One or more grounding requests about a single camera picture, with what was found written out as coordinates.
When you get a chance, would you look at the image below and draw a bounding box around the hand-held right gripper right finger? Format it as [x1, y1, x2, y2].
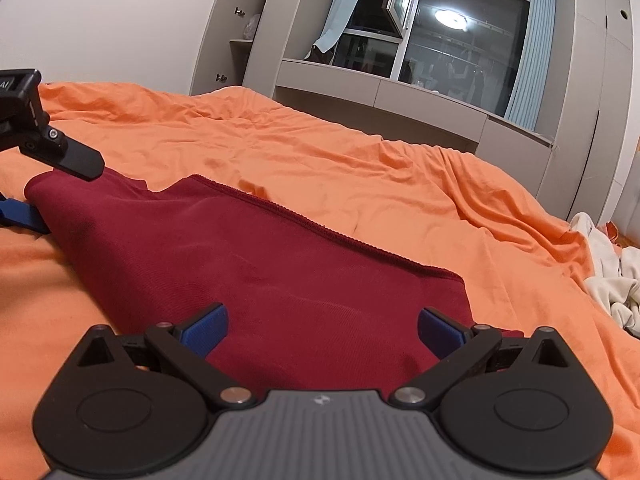
[391, 307, 571, 411]

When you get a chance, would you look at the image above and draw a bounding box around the open grey wardrobe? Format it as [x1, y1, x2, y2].
[190, 0, 287, 99]

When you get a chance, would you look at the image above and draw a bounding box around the closed grey wardrobe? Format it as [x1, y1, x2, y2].
[475, 0, 637, 222]

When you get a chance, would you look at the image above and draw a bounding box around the light blue curtain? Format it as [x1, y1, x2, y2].
[502, 0, 559, 136]
[304, 0, 377, 61]

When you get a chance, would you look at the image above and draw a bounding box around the dark bag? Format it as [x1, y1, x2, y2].
[305, 44, 335, 66]

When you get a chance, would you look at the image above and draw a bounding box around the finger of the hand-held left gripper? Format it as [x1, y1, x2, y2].
[19, 127, 106, 182]
[0, 191, 52, 235]

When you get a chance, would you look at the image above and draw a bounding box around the cream clothes pile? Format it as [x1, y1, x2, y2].
[569, 211, 640, 337]

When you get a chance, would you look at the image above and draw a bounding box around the large window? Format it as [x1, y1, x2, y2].
[330, 0, 534, 117]

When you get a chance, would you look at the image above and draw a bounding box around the dark red sweater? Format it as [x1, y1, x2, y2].
[24, 169, 526, 397]

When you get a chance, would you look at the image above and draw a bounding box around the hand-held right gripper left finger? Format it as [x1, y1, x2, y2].
[75, 303, 254, 413]

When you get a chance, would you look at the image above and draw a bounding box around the grey window bench cabinet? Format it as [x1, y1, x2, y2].
[274, 57, 557, 154]

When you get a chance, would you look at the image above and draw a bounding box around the orange blanket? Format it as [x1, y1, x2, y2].
[0, 82, 640, 480]

